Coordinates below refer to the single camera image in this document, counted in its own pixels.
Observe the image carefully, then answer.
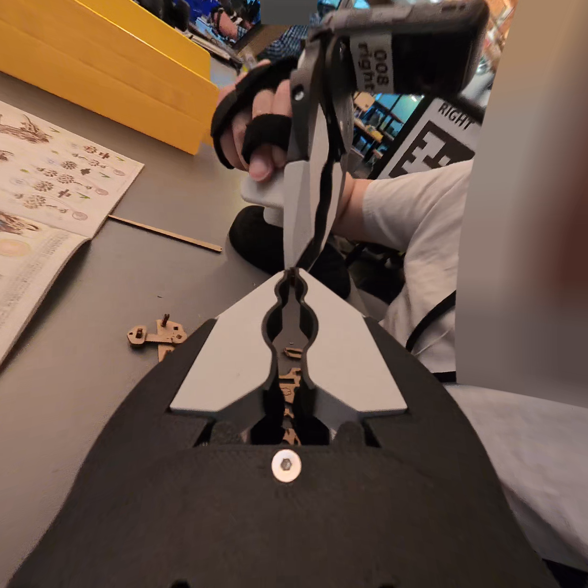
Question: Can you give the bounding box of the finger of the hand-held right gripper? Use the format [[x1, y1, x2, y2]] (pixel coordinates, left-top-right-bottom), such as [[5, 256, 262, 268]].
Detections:
[[298, 152, 355, 273], [282, 102, 332, 269]]

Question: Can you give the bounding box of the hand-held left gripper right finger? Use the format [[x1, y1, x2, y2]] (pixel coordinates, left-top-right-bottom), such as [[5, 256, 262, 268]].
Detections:
[[293, 269, 409, 445]]

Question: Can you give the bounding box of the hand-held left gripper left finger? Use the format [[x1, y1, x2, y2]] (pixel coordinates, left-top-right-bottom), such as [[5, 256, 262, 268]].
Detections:
[[170, 270, 295, 445]]

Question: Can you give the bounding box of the small wooden model assembly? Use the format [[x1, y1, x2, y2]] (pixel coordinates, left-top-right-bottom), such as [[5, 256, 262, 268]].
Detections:
[[127, 314, 188, 364]]

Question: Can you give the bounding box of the wooden laser-cut parts sheet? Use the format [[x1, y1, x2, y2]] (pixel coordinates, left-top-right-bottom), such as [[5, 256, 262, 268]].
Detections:
[[277, 347, 306, 445]]

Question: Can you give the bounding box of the person's right hand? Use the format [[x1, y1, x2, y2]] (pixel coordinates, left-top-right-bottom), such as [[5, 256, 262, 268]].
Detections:
[[215, 57, 299, 183]]

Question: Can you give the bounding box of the thin wooden stick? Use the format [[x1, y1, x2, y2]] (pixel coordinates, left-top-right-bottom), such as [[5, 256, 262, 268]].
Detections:
[[108, 214, 223, 253]]

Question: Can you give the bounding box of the yellow plastic bin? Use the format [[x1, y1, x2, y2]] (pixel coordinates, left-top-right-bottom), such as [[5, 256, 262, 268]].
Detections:
[[0, 0, 220, 155]]

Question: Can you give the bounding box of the open instruction booklet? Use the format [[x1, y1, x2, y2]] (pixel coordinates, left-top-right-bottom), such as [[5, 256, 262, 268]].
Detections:
[[0, 100, 145, 368]]

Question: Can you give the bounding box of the black shoulder strap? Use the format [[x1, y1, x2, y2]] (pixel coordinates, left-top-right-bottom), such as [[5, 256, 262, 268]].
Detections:
[[404, 289, 458, 354]]

